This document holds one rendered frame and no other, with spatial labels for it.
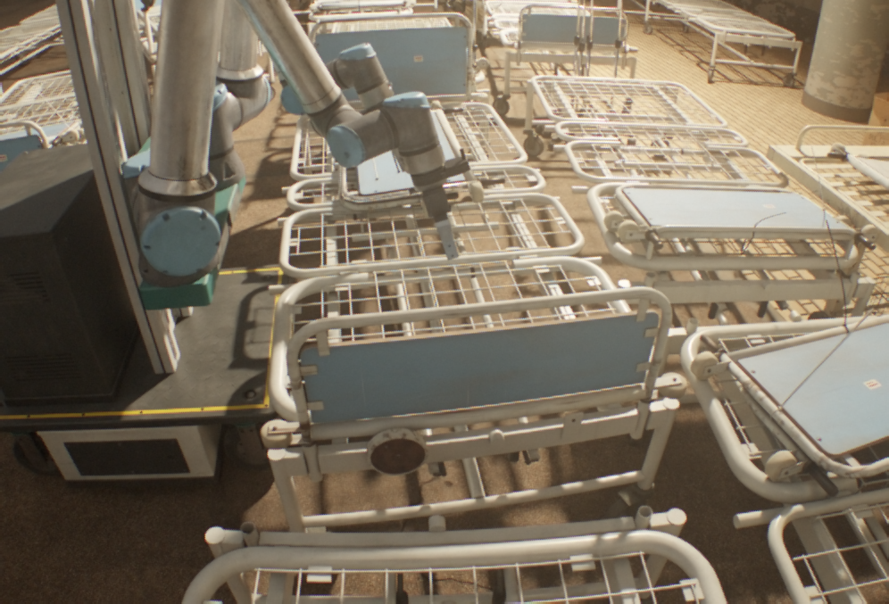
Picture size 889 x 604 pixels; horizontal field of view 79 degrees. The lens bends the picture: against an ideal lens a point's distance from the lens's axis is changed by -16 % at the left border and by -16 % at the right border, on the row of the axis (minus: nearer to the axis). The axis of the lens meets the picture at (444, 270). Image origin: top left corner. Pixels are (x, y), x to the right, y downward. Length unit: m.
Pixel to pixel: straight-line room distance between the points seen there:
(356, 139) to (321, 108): 0.14
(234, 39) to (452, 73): 1.41
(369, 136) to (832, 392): 1.12
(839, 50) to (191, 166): 5.13
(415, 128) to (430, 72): 1.71
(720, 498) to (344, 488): 1.07
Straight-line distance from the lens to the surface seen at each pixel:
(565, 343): 1.23
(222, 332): 1.90
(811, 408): 1.42
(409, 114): 1.31
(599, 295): 1.17
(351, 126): 1.29
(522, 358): 1.22
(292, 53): 1.32
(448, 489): 1.81
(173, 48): 1.12
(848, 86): 5.70
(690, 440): 2.05
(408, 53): 2.97
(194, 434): 1.70
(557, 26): 4.29
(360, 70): 1.71
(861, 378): 1.57
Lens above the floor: 1.44
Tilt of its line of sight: 33 degrees down
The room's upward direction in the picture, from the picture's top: straight up
